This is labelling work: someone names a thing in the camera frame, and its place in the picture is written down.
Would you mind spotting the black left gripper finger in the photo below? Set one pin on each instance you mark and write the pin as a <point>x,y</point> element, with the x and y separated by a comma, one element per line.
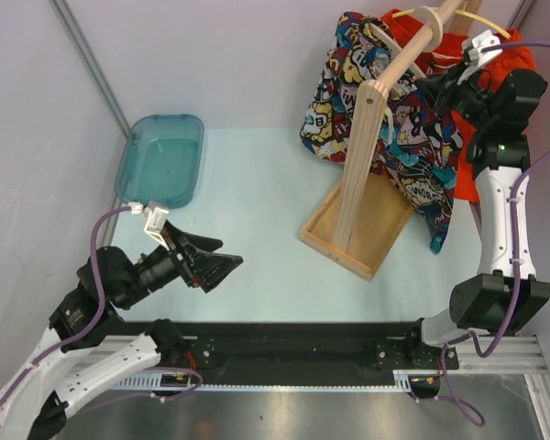
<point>204,243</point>
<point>216,267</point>

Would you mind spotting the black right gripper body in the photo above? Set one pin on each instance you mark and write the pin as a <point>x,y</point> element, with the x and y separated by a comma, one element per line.
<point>467,98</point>

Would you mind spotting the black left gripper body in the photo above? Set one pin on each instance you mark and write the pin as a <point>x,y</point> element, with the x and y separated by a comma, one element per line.
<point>163,266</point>

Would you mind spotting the orange shorts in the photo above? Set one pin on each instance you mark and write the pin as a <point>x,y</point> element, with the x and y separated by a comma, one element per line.
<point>449,54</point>

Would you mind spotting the colourful comic print shorts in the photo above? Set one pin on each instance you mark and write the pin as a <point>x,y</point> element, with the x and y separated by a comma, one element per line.
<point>418,150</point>

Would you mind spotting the yellow round hanger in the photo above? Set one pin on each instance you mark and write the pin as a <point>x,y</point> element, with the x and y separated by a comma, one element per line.
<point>465,14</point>

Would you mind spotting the beige wooden hanger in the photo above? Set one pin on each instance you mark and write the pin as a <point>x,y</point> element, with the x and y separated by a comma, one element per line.
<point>427,38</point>

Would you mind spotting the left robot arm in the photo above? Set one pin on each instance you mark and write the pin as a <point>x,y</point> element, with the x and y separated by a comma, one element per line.
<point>47,391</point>

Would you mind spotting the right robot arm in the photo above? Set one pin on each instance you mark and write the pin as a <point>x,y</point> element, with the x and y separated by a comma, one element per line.
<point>505,294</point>

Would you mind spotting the teal plastic basket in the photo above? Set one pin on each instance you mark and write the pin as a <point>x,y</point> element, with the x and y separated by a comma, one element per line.
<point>161,160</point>

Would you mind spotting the wooden clothes rack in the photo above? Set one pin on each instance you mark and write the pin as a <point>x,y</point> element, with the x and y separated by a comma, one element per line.
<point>359,220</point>

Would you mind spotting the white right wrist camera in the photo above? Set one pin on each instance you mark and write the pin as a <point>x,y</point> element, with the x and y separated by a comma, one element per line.
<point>478,52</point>

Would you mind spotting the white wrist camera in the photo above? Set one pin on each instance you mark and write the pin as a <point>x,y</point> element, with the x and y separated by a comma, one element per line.
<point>478,52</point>
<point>153,216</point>

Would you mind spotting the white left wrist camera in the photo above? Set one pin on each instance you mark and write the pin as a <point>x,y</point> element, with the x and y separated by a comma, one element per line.
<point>153,216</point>

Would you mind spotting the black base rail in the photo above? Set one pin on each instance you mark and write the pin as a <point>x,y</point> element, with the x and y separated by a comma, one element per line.
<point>305,354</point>

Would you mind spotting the white slotted cable duct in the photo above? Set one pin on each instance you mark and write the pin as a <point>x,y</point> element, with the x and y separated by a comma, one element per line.
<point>158,382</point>

